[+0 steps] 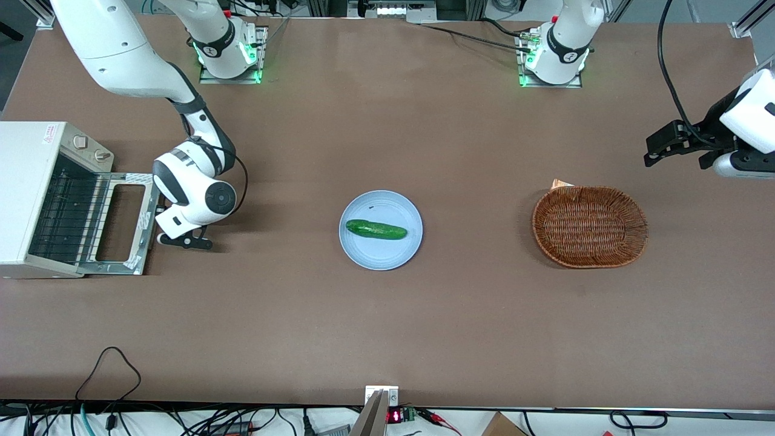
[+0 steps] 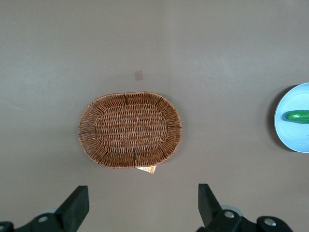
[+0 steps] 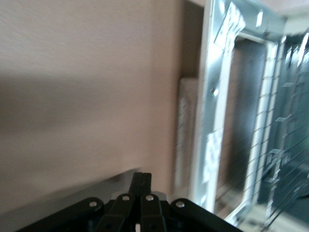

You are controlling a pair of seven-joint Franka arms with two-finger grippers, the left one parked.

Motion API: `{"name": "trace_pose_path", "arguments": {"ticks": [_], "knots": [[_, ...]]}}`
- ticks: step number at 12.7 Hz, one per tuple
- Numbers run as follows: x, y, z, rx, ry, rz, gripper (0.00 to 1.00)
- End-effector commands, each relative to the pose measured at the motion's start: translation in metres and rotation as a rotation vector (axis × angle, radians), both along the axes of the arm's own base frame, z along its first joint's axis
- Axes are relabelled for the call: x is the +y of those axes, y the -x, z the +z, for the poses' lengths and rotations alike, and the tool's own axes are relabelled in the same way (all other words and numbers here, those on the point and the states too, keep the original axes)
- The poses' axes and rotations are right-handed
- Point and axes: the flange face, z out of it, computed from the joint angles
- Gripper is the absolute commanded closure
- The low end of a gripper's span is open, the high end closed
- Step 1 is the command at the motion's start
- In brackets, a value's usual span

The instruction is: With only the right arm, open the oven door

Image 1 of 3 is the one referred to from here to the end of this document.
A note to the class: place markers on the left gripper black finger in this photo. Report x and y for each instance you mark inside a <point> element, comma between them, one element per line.
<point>717,160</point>
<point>666,136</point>

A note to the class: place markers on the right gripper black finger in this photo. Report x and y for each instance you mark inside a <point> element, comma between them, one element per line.
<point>172,238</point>
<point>203,243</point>

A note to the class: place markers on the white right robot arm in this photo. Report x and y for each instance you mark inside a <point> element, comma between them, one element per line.
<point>121,54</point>

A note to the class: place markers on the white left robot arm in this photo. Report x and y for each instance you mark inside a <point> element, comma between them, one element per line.
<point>566,42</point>

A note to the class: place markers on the silver oven knob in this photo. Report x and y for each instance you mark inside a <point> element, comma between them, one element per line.
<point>103,156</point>
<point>80,143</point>

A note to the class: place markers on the red white oven sticker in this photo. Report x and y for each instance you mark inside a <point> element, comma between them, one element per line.
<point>49,134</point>

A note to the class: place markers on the white toaster oven body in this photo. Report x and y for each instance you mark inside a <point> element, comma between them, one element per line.
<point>18,194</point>

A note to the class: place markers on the tan paper tag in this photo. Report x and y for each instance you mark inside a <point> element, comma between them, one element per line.
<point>563,184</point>

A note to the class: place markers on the brown woven wicker basket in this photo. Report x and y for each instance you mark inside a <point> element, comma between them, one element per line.
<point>590,227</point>

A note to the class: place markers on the green cucumber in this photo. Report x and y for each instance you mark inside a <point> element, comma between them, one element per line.
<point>375,229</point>

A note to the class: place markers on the light blue round plate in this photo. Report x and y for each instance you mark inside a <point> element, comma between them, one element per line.
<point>381,254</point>

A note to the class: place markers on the black power adapter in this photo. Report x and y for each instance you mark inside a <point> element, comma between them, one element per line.
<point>230,429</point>

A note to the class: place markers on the red LED display module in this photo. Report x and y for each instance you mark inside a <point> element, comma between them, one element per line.
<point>396,416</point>

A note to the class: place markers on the red alligator clip leads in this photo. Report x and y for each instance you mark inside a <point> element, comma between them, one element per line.
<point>439,419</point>

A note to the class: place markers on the brown cardboard box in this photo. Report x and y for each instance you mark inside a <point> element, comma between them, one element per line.
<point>502,425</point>

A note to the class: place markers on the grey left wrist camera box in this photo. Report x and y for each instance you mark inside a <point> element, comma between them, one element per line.
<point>745,165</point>

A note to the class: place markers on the aluminium frame profile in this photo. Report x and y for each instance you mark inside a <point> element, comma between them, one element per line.
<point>751,18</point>

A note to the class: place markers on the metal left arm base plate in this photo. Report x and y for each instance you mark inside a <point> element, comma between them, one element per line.
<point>525,82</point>

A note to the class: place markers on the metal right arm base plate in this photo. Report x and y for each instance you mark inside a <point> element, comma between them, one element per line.
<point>261,54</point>

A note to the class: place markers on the grey aluminium camera beam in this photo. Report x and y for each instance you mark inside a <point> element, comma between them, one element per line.
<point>370,418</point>

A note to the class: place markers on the white metal clamp bracket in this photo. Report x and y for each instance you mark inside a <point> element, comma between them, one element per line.
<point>392,396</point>

